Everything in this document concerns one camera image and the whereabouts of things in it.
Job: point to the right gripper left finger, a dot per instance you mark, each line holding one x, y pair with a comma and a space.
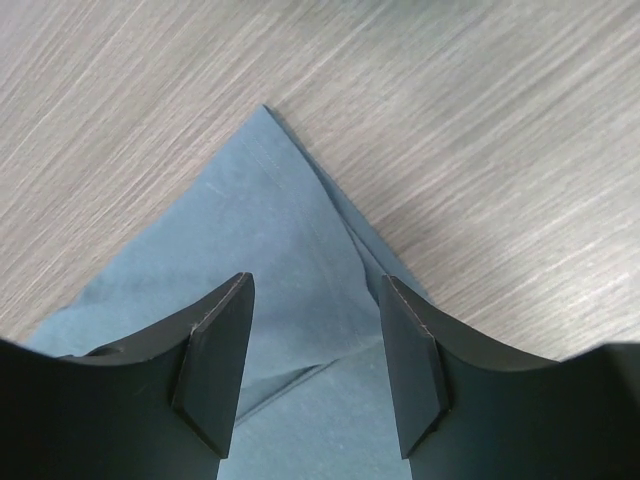
157, 404

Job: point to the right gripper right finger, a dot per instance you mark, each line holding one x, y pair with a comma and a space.
470, 407

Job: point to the grey blue t shirt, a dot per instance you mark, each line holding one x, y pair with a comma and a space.
315, 400

